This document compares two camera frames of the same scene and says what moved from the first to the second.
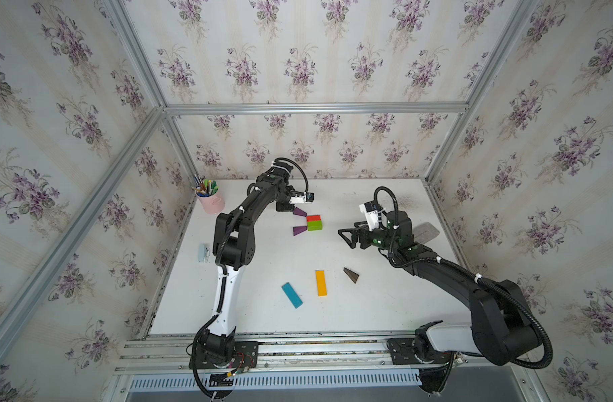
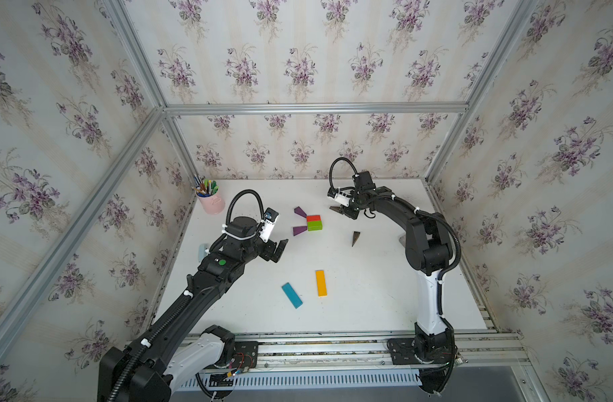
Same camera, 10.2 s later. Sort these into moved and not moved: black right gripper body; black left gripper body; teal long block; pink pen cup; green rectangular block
Moved: black right gripper body; black left gripper body
Not moved: green rectangular block; teal long block; pink pen cup
